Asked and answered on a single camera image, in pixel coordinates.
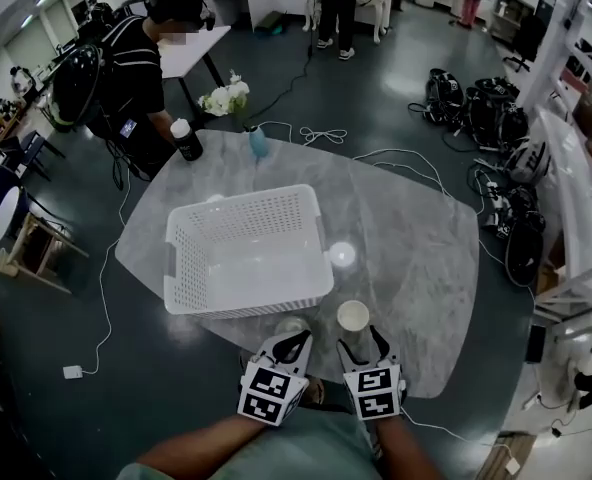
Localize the long white floor cable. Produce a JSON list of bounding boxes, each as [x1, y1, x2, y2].
[[79, 162, 133, 377]]

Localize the blue vase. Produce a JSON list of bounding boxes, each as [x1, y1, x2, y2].
[[248, 125, 269, 160]]

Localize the coiled white cable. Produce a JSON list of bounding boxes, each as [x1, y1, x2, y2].
[[299, 126, 349, 146]]

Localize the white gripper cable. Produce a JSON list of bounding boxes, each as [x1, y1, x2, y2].
[[400, 402, 515, 462]]

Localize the dark teal floor bag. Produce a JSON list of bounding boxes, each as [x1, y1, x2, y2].
[[254, 10, 290, 37]]

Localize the person's right forearm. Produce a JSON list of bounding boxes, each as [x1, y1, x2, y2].
[[373, 414, 450, 480]]

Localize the round white table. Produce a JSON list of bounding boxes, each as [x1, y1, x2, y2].
[[0, 186, 23, 245]]

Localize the white metal shelf rack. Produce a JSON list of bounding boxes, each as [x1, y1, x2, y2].
[[525, 27, 592, 337]]

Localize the wooden chair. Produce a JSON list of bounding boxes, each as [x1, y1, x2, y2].
[[9, 211, 91, 295]]

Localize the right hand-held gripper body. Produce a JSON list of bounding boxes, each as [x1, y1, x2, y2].
[[342, 363, 408, 422]]

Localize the white rectangular table black legs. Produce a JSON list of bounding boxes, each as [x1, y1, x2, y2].
[[158, 25, 233, 103]]

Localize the grey cabinet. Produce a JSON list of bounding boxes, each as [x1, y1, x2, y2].
[[489, 0, 536, 45]]

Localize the looped white cable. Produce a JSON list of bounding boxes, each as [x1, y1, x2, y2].
[[351, 147, 483, 219]]

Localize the navy chair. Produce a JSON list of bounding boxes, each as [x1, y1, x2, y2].
[[18, 130, 67, 182]]

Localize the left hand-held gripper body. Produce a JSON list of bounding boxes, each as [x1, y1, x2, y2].
[[236, 362, 311, 427]]

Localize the black canister white lid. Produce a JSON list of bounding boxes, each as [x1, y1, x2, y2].
[[169, 117, 204, 164]]

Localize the white dome backpack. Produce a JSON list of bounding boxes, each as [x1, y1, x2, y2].
[[507, 140, 552, 185]]

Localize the person's left forearm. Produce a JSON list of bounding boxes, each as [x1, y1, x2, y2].
[[134, 411, 270, 480]]

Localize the white floor fan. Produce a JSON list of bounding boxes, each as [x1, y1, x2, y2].
[[549, 335, 592, 412]]

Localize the black floor cable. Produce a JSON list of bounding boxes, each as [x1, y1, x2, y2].
[[245, 32, 318, 127]]

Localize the white paper cup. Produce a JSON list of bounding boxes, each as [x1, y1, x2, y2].
[[336, 299, 371, 342]]

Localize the pile of black backpacks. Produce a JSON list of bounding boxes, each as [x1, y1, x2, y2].
[[408, 66, 548, 289]]

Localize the white plastic basket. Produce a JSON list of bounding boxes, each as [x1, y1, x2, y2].
[[163, 183, 336, 321]]

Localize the black dome backpack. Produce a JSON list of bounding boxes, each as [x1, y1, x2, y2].
[[51, 42, 103, 133]]

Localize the beige paper bucket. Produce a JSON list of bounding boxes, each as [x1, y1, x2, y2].
[[0, 247, 20, 277]]

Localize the black office chair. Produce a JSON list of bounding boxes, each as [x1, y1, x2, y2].
[[502, 14, 548, 74]]

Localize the white flower bouquet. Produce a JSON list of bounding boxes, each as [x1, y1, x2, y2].
[[197, 70, 251, 118]]

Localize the person's left foot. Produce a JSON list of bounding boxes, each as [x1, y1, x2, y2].
[[303, 376, 327, 406]]

